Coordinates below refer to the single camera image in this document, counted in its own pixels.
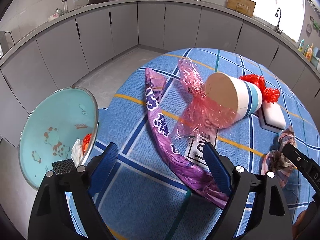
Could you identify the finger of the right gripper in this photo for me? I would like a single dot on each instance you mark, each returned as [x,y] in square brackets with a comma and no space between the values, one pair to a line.
[306,166]

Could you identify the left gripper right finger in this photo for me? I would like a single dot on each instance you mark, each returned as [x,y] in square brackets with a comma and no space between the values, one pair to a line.
[269,217]

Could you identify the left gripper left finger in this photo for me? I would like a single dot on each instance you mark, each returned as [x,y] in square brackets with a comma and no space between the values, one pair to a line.
[50,216]

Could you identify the patterned cloth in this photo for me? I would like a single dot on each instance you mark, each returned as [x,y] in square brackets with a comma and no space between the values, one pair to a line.
[276,162]

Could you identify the black mesh scrubber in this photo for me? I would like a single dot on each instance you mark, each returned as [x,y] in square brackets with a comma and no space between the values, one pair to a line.
[63,166]

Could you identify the white black sponge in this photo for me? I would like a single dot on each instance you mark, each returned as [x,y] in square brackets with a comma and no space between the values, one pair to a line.
[271,117]

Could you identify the white tissue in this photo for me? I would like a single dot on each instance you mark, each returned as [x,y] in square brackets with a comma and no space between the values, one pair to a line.
[77,152]

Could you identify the red mesh trash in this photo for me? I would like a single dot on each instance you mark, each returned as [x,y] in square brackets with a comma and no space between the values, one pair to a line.
[85,142]

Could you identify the purple snack wrapper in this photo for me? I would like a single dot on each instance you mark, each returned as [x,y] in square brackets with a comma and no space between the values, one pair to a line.
[192,175]

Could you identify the pink plastic wrapper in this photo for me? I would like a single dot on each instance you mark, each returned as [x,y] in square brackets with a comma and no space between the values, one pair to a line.
[203,116]

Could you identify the kitchen faucet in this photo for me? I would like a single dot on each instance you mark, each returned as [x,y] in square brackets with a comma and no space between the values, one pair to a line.
[278,16]

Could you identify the grey kitchen cabinets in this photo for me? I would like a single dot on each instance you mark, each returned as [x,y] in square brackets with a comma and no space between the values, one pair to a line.
[58,53]

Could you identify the red plastic bag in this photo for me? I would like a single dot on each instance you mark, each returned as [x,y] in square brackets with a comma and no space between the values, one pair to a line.
[270,95]

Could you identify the striped paper cup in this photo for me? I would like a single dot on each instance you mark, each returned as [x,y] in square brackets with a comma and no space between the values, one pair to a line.
[242,97]

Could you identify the blue plaid tablecloth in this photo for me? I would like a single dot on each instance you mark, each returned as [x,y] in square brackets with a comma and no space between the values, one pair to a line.
[142,198]

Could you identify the wooden cutting board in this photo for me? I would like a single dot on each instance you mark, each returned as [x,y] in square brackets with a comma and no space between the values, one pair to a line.
[245,7]

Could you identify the white microwave oven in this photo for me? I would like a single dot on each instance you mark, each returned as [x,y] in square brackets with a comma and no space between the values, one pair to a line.
[3,44]

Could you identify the glass jar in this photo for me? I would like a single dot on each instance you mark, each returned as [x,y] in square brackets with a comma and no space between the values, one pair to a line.
[65,6]

